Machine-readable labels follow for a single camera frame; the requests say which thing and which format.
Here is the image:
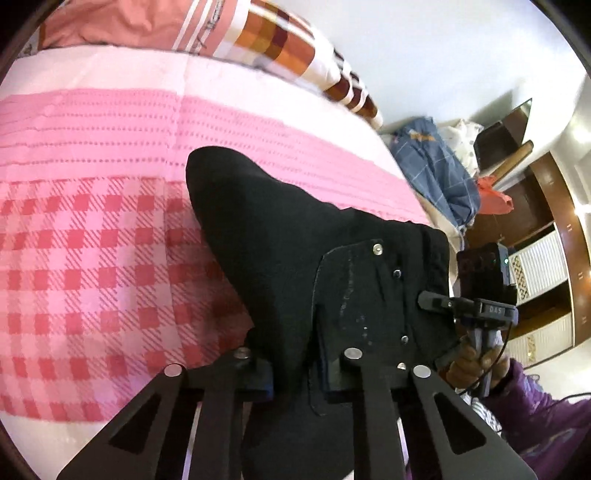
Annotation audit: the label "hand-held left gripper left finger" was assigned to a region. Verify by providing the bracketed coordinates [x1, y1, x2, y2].
[58, 348, 274, 480]

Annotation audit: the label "dark flat panel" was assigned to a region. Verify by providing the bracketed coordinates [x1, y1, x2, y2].
[473, 98, 534, 172]

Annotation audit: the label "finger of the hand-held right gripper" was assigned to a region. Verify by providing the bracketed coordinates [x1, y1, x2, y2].
[417, 291, 457, 315]

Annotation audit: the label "person's right hand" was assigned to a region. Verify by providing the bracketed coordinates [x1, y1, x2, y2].
[446, 339, 509, 397]

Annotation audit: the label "blue checked cloth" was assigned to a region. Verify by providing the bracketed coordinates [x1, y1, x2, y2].
[390, 117, 482, 232]

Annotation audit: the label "red cloth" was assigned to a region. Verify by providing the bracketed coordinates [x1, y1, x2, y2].
[475, 175, 515, 216]

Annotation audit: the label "brown wooden wardrobe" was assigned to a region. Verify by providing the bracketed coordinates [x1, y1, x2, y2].
[462, 151, 591, 370]

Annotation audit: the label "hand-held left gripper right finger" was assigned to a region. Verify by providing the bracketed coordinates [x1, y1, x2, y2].
[322, 347, 527, 480]

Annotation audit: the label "black pants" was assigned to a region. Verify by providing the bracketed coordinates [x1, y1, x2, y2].
[185, 146, 456, 480]

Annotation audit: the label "pink checked bedsheet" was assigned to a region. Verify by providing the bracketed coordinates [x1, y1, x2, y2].
[0, 44, 462, 480]

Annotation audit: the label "striped cloth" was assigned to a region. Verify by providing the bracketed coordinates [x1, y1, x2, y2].
[465, 396, 505, 435]

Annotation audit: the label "white patterned cloth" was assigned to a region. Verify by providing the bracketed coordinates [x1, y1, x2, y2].
[438, 119, 486, 177]

